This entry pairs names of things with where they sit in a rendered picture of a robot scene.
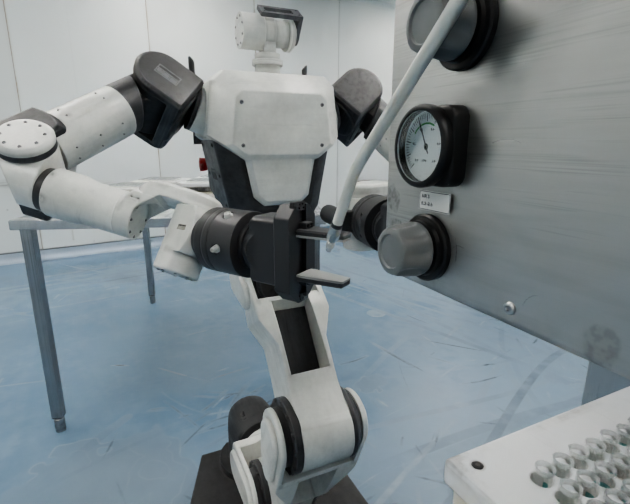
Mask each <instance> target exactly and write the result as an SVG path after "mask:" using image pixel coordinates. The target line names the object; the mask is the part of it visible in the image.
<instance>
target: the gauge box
mask: <svg viewBox="0 0 630 504"><path fill-rule="evenodd" d="M413 2H414V0H395V24H394V48H393V73H392V96H393V94H394V93H395V91H396V89H397V88H398V86H399V84H400V82H401V81H402V79H403V77H404V76H405V74H406V72H407V71H408V69H409V67H410V66H411V64H412V62H413V61H414V59H415V57H416V56H417V54H418V53H416V52H414V51H412V50H411V49H410V47H409V45H408V42H407V36H406V23H407V19H408V15H409V11H410V8H411V6H412V4H413ZM498 4H499V19H498V26H497V30H496V34H495V36H494V39H493V42H492V44H491V46H490V48H489V49H488V51H487V53H486V54H485V55H484V57H483V58H482V59H481V60H480V61H479V62H478V63H477V64H476V65H475V66H474V67H472V68H470V69H468V70H466V71H460V72H457V71H450V70H448V69H446V68H445V67H443V66H442V64H441V63H440V61H439V60H437V59H433V58H432V60H431V61H430V63H429V65H428V66H427V68H426V69H425V71H424V72H423V74H422V76H421V77H420V79H419V80H418V82H417V84H416V85H415V87H414V88H413V90H412V91H411V93H410V95H409V96H408V98H407V99H406V101H405V103H404V104H403V106H402V107H401V109H400V110H399V112H398V114H397V115H396V117H395V118H394V120H393V122H392V123H391V125H390V146H389V170H388V194H387V219H386V228H387V227H389V226H393V225H397V224H401V223H405V222H409V221H410V220H411V219H412V218H413V217H414V216H416V215H418V214H425V213H427V214H432V215H434V216H436V217H437V218H438V219H440V221H441V222H442V223H443V224H444V226H445V228H446V230H447V232H448V235H449V238H450V243H451V258H450V263H449V266H448V268H447V270H446V272H445V273H444V274H443V275H442V276H441V277H440V278H438V279H436V280H430V281H424V280H421V279H419V278H418V277H417V276H402V277H405V278H407V279H409V280H411V281H413V282H416V283H418V284H420V285H422V286H424V287H427V288H429V289H431V290H433V291H436V292H438V293H440V294H442V295H444V296H447V297H449V298H451V299H453V300H455V301H458V302H460V303H462V304H464V305H466V306H469V307H471V308H473V309H475V310H477V311H480V312H482V313H484V314H486V315H488V316H491V317H493V318H495V319H497V320H499V321H502V322H504V323H506V324H508V325H510V326H513V327H515V328H517V329H519V330H521V331H524V332H526V333H528V334H530V335H532V336H535V337H537V338H539V339H541V340H544V341H546V342H548V343H550V344H552V345H555V346H557V347H559V348H561V349H563V350H566V351H568V352H570V353H572V354H574V355H577V356H579V357H581V358H583V359H585V360H588V361H590V362H592V363H594V364H596V365H599V366H601V367H603V368H605V369H607V370H610V371H612V372H614V373H616V374H618V375H621V376H623V377H625V378H627V379H629V380H630V0H498ZM423 103H427V104H434V105H437V106H438V105H448V104H451V105H464V106H466V107H467V109H468V110H469V114H470V123H469V135H468V147H467V159H466V171H465V178H464V180H463V182H462V183H461V185H459V186H457V187H435V186H431V187H426V188H417V187H413V186H411V185H409V184H408V183H407V182H405V180H404V179H403V178H402V177H401V175H400V173H399V171H398V168H397V165H396V160H395V151H394V149H395V138H396V133H397V130H398V127H399V124H400V122H401V120H402V118H403V117H404V115H405V114H406V113H407V112H408V111H409V110H410V109H411V108H412V107H414V106H416V105H419V104H423ZM420 190H426V191H432V192H439V193H445V194H451V199H450V212H449V215H447V214H442V213H437V212H433V211H428V210H423V209H419V199H420Z"/></svg>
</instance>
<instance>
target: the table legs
mask: <svg viewBox="0 0 630 504"><path fill-rule="evenodd" d="M19 231H20V237H21V243H22V248H23V254H24V260H25V266H26V272H27V278H28V284H29V289H30V295H31V301H32V307H33V313H34V319H35V325H36V330H37V336H38V342H39V348H40V354H41V360H42V366H43V371H44V377H45V383H46V389H47V395H48V401H49V407H50V413H51V418H52V419H54V424H55V430H56V432H57V433H60V432H63V431H65V430H66V429H67V427H66V421H65V416H64V415H65V414H66V409H65V403H64V397H63V391H62V384H61V378H60V372H59V366H58V359H57V353H56V347H55V341H54V335H53V328H52V322H51V316H50V310H49V303H48V297H47V291H46V285H45V279H44V272H43V266H42V260H41V254H40V247H39V241H38V235H37V230H19ZM142 234H143V244H144V254H145V264H146V274H147V284H148V294H149V297H150V304H154V303H156V299H155V294H156V292H155V282H154V271H153V261H152V250H151V240H150V230H149V228H144V230H143V231H142ZM315 269H317V270H320V240H315Z"/></svg>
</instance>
